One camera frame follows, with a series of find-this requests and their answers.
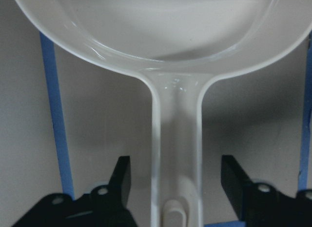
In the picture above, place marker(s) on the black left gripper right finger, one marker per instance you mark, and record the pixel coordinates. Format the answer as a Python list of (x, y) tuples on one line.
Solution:
[(259, 204)]

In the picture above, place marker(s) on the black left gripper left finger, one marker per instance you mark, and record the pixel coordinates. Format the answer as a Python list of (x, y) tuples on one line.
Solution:
[(104, 206)]

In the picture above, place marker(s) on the beige dustpan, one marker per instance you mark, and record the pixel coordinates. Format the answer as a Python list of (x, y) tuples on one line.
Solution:
[(178, 48)]

